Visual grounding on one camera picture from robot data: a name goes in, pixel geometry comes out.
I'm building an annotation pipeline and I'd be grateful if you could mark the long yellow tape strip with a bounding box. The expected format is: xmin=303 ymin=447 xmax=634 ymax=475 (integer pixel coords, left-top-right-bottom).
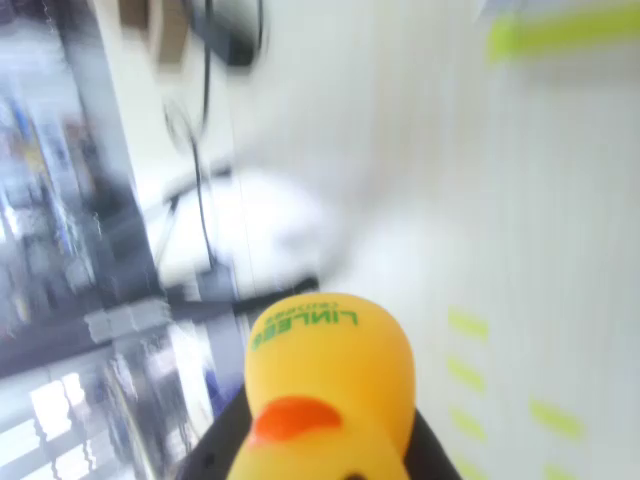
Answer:
xmin=485 ymin=7 xmax=640 ymax=67

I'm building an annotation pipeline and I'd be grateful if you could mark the cluttered storage shelf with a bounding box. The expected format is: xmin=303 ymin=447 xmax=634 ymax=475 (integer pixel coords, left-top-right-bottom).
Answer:
xmin=0 ymin=0 xmax=151 ymax=361

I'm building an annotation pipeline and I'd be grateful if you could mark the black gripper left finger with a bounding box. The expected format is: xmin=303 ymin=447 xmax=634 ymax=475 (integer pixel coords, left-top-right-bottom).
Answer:
xmin=182 ymin=387 xmax=260 ymax=480

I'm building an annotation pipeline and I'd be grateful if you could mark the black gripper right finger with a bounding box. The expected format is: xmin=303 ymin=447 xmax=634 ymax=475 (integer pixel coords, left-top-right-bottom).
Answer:
xmin=398 ymin=413 xmax=464 ymax=480

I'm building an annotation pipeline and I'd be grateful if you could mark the black thin hanging cable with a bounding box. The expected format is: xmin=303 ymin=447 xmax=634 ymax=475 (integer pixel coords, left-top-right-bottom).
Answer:
xmin=162 ymin=0 xmax=266 ymax=281

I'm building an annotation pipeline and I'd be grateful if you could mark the yellow rubber duck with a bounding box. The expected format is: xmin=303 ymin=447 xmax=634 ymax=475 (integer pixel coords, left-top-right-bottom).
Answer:
xmin=227 ymin=292 xmax=416 ymax=480

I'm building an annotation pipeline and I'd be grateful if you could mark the black blurred device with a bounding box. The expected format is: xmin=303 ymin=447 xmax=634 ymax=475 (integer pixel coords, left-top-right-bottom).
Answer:
xmin=197 ymin=0 xmax=272 ymax=70

